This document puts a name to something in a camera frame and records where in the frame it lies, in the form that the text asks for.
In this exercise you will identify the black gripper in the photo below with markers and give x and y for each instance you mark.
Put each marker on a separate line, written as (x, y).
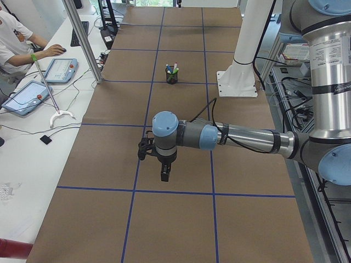
(165, 160)

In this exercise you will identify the blue marker pen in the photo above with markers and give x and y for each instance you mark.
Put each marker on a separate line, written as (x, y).
(168, 68)

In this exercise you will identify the black mesh pen cup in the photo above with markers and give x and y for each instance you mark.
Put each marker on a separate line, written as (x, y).
(172, 72)

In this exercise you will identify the small black square pad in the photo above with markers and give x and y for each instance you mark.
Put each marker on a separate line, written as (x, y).
(46, 139)

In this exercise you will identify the far teach pendant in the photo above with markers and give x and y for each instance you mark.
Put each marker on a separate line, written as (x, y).
(61, 71)

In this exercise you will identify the teach pendant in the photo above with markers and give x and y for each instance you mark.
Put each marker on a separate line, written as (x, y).
(61, 71)
(27, 99)

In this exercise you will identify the near teach pendant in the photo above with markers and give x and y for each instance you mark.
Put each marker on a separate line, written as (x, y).
(27, 99)

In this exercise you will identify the red cylinder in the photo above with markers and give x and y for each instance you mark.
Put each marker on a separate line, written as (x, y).
(14, 249)

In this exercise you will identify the seated person white shirt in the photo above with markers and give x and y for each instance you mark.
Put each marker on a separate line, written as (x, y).
(18, 43)

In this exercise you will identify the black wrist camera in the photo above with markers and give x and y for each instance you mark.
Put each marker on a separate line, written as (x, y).
(146, 146)

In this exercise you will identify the white pedestal column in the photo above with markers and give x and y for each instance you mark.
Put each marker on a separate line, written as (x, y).
(239, 80)

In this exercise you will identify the white curved bracket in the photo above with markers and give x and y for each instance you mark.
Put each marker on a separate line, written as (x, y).
(59, 115)

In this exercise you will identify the aluminium frame post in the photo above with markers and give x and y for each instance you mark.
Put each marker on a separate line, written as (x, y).
(83, 39)

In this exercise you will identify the metal rod green handle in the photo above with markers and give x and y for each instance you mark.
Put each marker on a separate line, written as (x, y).
(35, 61)

